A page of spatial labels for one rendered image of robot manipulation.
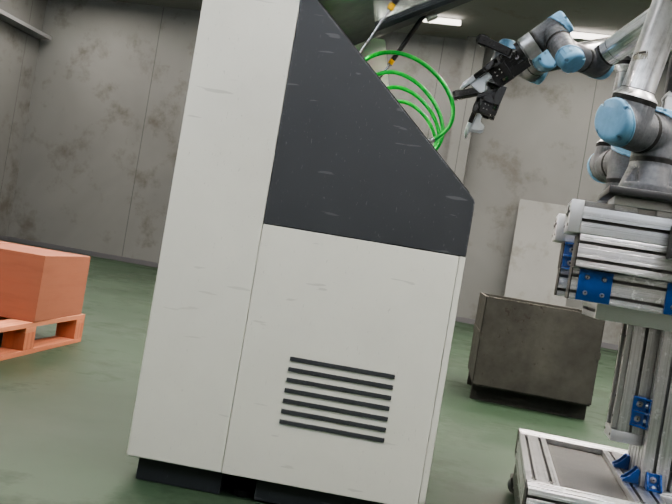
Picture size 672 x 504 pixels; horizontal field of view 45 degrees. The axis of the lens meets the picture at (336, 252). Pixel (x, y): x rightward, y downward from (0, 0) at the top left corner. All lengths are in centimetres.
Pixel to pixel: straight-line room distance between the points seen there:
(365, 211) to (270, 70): 49
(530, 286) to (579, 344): 716
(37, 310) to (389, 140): 242
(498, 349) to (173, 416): 290
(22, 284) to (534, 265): 907
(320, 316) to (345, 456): 40
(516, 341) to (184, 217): 299
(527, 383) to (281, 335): 287
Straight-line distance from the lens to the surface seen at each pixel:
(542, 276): 1217
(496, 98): 285
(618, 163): 282
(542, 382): 499
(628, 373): 255
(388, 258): 227
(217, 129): 235
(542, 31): 253
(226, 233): 232
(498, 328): 494
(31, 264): 423
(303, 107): 232
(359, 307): 227
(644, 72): 226
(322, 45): 236
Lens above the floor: 74
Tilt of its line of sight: level
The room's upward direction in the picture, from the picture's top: 10 degrees clockwise
